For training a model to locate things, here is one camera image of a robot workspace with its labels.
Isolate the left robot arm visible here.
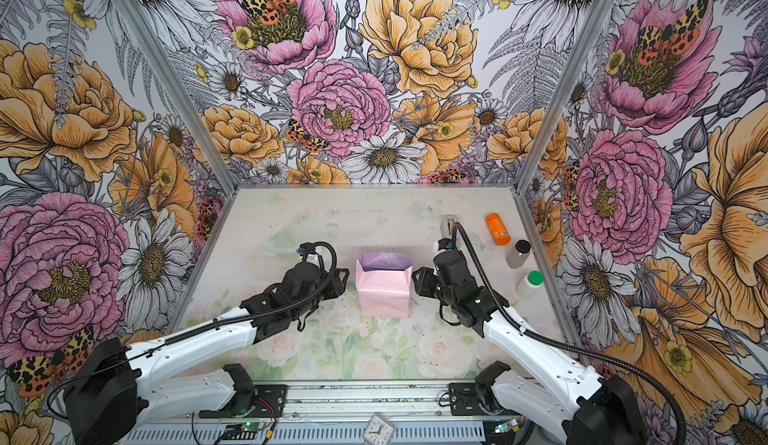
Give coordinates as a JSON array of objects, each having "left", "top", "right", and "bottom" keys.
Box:
[{"left": 64, "top": 262, "right": 349, "bottom": 444}]

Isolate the orange bottle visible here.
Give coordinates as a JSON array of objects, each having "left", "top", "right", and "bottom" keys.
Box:
[{"left": 485, "top": 213, "right": 511, "bottom": 246}]

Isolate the right black corrugated cable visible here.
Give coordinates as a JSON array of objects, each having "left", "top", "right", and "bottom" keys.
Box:
[{"left": 451, "top": 221, "right": 687, "bottom": 445}]

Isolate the aluminium front rail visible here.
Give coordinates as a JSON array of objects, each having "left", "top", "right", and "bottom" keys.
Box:
[{"left": 107, "top": 378, "right": 619, "bottom": 425}]

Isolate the grey tape dispenser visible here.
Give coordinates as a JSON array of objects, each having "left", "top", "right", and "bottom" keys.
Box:
[{"left": 440, "top": 215, "right": 458, "bottom": 240}]

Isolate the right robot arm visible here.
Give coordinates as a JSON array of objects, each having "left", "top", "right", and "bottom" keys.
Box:
[{"left": 412, "top": 267, "right": 649, "bottom": 444}]

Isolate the clear bottle black cap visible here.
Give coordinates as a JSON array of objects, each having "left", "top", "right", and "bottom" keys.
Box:
[{"left": 505, "top": 239, "right": 531, "bottom": 269}]

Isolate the left black cable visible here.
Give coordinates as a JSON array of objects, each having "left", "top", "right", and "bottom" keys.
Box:
[{"left": 44, "top": 240, "right": 340, "bottom": 422}]

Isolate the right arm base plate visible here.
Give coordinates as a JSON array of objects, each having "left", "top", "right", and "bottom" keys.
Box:
[{"left": 447, "top": 382, "right": 521, "bottom": 416}]

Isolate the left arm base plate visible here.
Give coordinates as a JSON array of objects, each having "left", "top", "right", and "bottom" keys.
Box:
[{"left": 198, "top": 384, "right": 288, "bottom": 419}]

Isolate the purple wrapping paper sheet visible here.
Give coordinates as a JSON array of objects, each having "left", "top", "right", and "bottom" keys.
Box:
[{"left": 355, "top": 252, "right": 413, "bottom": 319}]

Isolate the small white clock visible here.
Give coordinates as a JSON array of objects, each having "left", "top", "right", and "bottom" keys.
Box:
[{"left": 362, "top": 414, "right": 396, "bottom": 445}]

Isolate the white bottle green cap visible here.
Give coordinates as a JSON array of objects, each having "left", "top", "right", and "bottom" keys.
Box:
[{"left": 515, "top": 270, "right": 545, "bottom": 300}]

